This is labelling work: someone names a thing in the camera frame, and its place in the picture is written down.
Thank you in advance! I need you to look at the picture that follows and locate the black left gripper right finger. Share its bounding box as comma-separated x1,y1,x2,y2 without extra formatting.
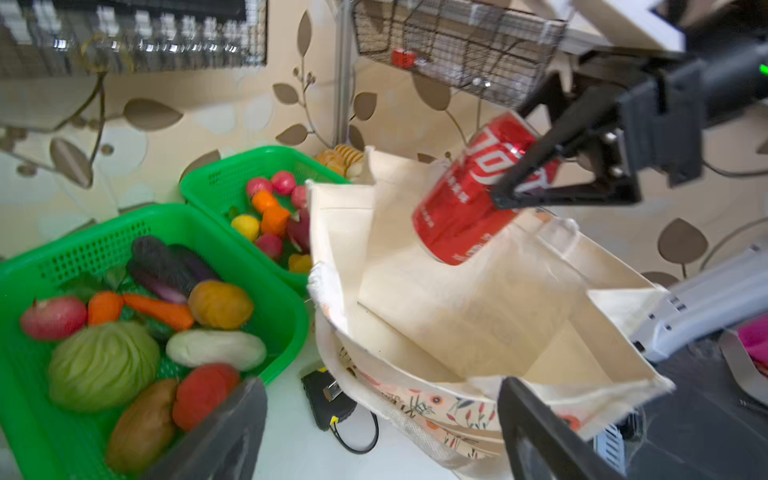
497,377,622,479

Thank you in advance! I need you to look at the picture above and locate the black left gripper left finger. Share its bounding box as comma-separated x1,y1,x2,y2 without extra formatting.
142,377,267,480

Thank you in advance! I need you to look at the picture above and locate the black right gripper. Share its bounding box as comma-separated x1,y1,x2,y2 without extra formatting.
491,35,767,210

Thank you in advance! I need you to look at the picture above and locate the cream canvas tote bag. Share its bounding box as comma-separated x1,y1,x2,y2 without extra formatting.
308,148,674,479

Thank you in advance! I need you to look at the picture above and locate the red cola can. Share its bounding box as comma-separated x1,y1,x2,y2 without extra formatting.
411,113,536,265

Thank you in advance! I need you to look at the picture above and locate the red tomato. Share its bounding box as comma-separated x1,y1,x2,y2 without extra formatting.
172,363,241,432

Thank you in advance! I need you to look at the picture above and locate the brown potato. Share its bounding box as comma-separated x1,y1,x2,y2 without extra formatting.
105,379,179,474

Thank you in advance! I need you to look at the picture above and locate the white radish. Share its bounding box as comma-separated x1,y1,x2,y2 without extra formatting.
165,329,267,372

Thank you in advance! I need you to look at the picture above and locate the black yellow tape measure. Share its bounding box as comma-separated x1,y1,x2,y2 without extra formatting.
301,367,380,455

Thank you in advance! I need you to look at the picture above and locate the yellow potato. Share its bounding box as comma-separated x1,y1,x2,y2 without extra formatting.
187,280,254,330

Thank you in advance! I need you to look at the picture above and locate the green cabbage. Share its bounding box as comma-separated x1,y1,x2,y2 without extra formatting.
48,321,161,413

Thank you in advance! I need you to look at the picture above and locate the orange carrot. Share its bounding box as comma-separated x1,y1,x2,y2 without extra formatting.
87,292,195,331

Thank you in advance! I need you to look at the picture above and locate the dark purple eggplant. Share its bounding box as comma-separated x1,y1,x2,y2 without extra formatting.
126,235,222,305

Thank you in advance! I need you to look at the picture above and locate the left green plastic basket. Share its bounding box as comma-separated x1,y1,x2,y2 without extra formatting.
1,204,309,479

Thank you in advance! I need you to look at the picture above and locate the green plastic basket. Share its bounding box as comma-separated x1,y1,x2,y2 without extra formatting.
1,204,309,479
178,145,352,296

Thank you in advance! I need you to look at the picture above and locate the yellow lemon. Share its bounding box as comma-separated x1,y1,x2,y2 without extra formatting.
230,214,260,242

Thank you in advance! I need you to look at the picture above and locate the pink dragon fruit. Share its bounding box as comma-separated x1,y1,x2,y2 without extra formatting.
286,209,311,254

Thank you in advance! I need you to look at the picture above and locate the orange fruit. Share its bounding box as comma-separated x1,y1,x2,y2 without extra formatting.
261,205,291,237

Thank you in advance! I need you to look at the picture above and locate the right green plastic basket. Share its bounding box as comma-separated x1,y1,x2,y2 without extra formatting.
178,145,352,296

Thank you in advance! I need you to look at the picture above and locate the tray of bread rolls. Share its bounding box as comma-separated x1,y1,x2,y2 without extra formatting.
314,145,365,181

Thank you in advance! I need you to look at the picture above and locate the black wire basket right wall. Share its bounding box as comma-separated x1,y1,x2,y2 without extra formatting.
353,1,568,109

